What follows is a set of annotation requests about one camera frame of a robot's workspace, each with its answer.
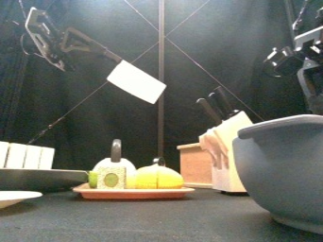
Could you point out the white plate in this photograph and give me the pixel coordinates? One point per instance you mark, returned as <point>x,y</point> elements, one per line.
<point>16,197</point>

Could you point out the green toy lime piece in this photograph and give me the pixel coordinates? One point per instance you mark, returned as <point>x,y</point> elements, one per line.
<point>92,179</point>

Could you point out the wooden knife block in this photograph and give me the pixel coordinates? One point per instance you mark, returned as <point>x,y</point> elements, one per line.
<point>231,148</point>

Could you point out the beige toy kiwi block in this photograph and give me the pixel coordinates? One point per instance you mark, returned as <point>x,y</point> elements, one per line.
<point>111,179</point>

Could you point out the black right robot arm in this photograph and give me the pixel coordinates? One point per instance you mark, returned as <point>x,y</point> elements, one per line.
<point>307,12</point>

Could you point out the yellow toy lemon half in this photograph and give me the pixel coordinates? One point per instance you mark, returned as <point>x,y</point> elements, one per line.
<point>169,179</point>
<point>145,178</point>

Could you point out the wooden box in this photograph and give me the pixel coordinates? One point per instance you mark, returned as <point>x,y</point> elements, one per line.
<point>194,165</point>

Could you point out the vertical metal frame pole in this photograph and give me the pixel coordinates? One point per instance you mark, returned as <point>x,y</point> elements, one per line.
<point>160,38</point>

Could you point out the grey-blue plastic bowl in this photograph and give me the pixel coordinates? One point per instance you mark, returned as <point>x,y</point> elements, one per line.
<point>282,167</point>

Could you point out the orange plastic tray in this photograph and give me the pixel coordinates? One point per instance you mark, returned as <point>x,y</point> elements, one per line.
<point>129,193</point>

